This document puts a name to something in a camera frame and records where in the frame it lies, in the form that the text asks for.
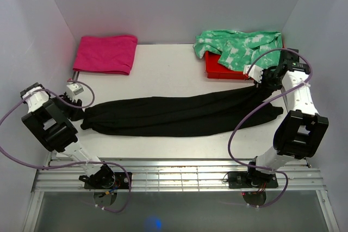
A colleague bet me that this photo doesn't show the green white tie-dye trousers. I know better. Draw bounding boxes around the green white tie-dye trousers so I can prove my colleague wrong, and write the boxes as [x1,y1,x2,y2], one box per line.
[193,30,283,71]

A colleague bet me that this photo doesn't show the pink folded trousers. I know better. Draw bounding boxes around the pink folded trousers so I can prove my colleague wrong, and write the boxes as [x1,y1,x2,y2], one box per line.
[73,35,138,75]

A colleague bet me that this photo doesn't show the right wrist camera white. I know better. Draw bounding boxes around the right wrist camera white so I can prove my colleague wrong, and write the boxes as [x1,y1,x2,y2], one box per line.
[243,65,264,84]

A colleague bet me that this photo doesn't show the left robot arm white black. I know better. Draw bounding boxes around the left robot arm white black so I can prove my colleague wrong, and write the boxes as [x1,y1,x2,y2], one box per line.
[20,82,116,189]

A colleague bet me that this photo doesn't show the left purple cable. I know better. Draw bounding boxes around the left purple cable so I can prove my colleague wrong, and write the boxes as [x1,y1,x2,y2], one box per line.
[0,79,133,214]

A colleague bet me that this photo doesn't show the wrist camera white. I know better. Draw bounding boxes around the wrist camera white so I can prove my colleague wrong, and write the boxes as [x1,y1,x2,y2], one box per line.
[243,65,264,84]
[65,80,84,101]

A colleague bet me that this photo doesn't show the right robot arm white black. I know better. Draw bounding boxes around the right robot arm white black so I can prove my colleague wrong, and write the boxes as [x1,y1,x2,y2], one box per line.
[244,49,329,187]

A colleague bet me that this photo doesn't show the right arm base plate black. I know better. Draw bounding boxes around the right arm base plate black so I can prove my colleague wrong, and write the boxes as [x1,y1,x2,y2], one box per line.
[227,171,278,189]

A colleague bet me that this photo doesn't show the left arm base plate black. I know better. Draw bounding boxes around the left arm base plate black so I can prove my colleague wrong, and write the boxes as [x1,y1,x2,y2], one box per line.
[83,172,132,190]

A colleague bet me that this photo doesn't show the purple cable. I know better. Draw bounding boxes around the purple cable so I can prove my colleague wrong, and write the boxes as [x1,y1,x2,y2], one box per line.
[0,79,133,214]
[227,48,313,208]

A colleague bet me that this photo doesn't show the red plastic tray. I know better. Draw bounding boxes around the red plastic tray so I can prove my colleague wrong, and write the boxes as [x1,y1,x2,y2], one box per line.
[204,42,285,81]

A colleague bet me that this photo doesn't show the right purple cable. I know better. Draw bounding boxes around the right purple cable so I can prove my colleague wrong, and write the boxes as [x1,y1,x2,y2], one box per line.
[227,48,313,208]

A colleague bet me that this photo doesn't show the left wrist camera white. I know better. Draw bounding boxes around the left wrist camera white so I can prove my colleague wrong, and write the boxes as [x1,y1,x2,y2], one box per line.
[65,80,84,101]

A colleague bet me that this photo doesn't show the black trousers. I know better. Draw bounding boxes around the black trousers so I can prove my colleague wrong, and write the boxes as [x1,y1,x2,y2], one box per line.
[80,85,273,137]

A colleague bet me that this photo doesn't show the aluminium rail frame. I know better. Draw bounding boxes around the aluminium rail frame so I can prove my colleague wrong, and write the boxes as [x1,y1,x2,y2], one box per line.
[23,71,340,232]

